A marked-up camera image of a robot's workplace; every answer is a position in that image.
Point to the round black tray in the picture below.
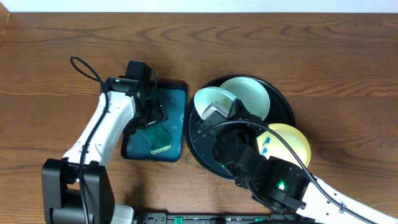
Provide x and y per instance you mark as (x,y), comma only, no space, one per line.
(202,149)

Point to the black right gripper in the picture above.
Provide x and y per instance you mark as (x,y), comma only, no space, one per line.
(240,113)

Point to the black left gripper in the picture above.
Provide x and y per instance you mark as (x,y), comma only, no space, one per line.
(154,115)

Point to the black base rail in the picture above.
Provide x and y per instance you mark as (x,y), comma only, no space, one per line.
(163,218)

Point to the mint plate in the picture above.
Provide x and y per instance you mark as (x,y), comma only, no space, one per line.
(253,95)
(206,96)

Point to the mint plate at tray back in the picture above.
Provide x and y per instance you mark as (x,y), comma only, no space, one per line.
(253,95)

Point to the green yellow sponge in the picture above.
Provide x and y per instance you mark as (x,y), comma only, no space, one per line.
(158,137)

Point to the black rectangular water tub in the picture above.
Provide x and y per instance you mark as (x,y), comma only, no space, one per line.
(173,97)

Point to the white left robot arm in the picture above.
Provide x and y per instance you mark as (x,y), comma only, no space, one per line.
(76,188)

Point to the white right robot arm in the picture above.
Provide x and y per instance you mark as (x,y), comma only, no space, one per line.
(263,158)

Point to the yellow plate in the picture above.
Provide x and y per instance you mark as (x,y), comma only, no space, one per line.
(269,145)

